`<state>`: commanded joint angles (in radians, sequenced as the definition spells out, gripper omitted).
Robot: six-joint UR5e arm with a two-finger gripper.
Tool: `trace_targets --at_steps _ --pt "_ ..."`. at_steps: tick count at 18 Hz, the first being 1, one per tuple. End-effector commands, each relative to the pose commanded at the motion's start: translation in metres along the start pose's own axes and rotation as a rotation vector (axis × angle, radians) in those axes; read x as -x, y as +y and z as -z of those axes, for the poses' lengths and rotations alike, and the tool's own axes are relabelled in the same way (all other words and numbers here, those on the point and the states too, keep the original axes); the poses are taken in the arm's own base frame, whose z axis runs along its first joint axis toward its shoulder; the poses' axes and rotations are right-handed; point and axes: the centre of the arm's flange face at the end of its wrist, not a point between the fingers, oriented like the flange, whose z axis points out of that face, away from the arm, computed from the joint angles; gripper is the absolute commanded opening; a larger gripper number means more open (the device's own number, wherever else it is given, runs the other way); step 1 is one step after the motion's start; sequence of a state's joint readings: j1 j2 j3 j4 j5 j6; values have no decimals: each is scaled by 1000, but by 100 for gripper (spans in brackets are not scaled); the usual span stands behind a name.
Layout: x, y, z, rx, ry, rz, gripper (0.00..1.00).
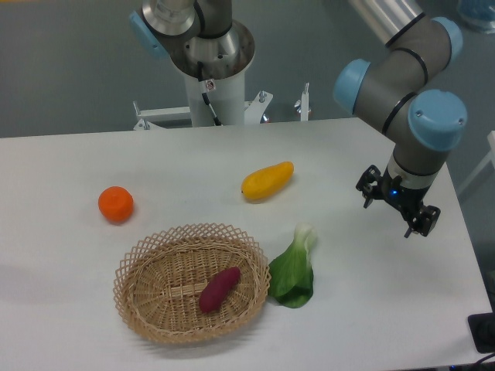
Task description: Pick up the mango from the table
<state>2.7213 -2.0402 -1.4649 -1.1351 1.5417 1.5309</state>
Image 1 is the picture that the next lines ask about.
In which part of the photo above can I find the blue object top right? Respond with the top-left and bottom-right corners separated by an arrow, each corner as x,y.
457,0 -> 494,32

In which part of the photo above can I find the woven wicker basket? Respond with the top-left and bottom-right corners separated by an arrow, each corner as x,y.
113,223 -> 271,344

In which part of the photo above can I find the white frame at right edge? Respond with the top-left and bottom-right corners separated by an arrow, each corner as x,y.
456,131 -> 494,199

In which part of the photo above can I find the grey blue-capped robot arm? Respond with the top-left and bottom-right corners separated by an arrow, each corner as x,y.
129,1 -> 467,236

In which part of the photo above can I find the black cable on pedestal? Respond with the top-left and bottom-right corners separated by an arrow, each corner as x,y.
196,60 -> 223,127

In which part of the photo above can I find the orange tangerine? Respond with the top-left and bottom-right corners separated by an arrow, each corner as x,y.
97,186 -> 134,223

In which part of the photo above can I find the white metal base frame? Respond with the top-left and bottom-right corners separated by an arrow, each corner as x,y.
133,82 -> 312,131

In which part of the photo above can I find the black device at table edge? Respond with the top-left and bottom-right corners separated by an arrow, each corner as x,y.
467,312 -> 494,353

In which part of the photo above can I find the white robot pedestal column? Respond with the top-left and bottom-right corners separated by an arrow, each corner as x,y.
183,72 -> 245,128

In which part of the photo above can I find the green bok choy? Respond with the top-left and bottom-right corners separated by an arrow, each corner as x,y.
268,223 -> 317,308

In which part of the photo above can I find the yellow mango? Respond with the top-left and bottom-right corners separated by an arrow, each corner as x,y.
241,162 -> 294,201

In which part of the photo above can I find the purple sweet potato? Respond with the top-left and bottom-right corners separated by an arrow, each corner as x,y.
199,267 -> 241,313

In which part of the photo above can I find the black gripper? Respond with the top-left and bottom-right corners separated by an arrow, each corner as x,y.
356,165 -> 441,238

